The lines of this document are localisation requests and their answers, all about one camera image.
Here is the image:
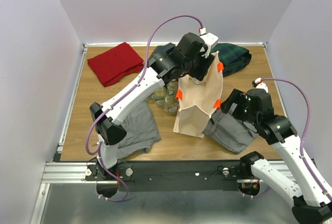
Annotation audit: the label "beige canvas tote bag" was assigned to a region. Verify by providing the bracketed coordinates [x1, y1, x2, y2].
[173, 51, 224, 138]

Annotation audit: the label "grey knit shorts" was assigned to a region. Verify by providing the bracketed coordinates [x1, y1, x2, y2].
[116, 101, 161, 160]

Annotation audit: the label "red folded cloth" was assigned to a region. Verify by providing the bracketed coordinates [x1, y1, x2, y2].
[88, 43, 144, 87]

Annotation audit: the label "clear Chang soda bottle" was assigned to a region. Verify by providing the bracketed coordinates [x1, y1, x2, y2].
[153, 87, 167, 107]
[167, 79, 178, 93]
[164, 90, 178, 116]
[144, 93, 154, 103]

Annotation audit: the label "dark teal folded jacket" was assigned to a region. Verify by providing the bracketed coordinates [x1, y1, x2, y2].
[148, 43, 175, 60]

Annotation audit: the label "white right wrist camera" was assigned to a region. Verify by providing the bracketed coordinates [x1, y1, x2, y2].
[252, 78, 269, 93]

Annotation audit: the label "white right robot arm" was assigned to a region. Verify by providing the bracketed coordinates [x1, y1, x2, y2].
[221, 88, 331, 223]

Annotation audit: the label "grey pleated skirt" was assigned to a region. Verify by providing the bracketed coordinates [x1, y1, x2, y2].
[203, 110, 258, 154]

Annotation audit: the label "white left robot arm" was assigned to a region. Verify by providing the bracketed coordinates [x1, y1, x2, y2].
[90, 33, 218, 180]

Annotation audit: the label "red soda can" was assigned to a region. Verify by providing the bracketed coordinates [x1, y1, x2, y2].
[192, 78, 203, 85]

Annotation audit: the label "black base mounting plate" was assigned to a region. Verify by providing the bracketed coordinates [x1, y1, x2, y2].
[85, 160, 262, 192]

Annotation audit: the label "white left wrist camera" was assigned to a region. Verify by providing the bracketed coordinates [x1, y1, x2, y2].
[199, 27, 218, 58]

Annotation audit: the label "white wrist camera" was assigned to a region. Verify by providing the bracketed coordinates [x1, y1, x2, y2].
[199, 27, 218, 58]
[252, 78, 269, 93]

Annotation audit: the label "green plaid folded skirt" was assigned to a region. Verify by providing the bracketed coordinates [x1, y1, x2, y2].
[214, 43, 252, 77]

